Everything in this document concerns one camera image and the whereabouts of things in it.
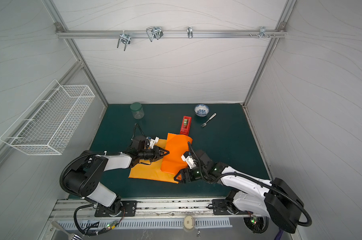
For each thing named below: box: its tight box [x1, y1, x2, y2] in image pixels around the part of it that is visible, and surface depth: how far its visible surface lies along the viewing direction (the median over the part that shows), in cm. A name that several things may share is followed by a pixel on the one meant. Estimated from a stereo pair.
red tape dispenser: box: [180, 115, 192, 136], surface depth 103 cm
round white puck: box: [183, 215, 195, 230], surface depth 62 cm
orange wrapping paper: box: [128, 133, 193, 184], surface depth 87 cm
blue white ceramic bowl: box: [194, 103, 210, 117], surface depth 117 cm
